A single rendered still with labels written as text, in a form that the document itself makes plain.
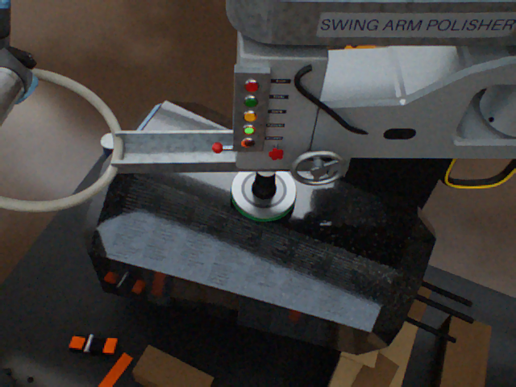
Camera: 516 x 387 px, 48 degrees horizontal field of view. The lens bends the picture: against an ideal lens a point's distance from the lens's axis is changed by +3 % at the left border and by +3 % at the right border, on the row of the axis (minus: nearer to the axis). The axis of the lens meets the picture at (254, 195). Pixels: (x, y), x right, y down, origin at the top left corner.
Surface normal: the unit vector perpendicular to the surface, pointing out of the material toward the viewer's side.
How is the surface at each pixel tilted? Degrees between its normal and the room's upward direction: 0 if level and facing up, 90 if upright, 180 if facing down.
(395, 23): 90
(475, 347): 0
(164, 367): 0
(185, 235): 45
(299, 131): 90
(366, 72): 4
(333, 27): 90
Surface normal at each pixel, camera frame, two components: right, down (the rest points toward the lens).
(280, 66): 0.02, 0.83
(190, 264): -0.23, 0.15
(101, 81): 0.05, -0.55
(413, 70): -0.60, -0.43
